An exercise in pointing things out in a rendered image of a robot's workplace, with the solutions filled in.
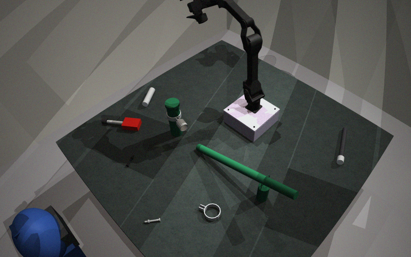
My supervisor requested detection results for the grey tapered cup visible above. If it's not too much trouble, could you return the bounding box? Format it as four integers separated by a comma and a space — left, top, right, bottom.
167, 111, 188, 131

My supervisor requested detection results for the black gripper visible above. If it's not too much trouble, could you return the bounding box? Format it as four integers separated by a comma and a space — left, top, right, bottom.
186, 0, 210, 24

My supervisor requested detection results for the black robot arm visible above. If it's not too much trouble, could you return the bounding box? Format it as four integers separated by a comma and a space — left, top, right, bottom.
187, 0, 265, 113

